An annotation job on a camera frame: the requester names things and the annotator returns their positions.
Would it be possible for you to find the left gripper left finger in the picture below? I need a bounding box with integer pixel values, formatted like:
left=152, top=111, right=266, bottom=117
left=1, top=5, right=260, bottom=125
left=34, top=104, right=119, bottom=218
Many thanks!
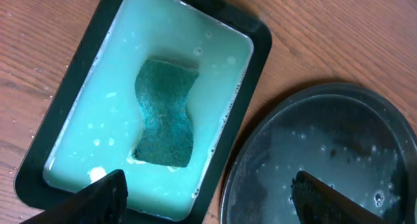
left=22, top=169, right=128, bottom=224

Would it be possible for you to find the green scrubbing sponge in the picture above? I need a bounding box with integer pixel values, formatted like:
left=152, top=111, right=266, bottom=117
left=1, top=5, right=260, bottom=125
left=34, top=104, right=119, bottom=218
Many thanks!
left=132, top=59, right=199, bottom=167

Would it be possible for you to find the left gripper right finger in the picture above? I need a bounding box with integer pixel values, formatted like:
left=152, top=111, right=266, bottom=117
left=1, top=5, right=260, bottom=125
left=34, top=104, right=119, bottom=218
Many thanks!
left=291, top=171, right=385, bottom=224

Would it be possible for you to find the round black serving tray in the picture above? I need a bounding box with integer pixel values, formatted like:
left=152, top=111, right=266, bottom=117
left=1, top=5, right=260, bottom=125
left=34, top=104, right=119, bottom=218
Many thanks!
left=220, top=83, right=416, bottom=223

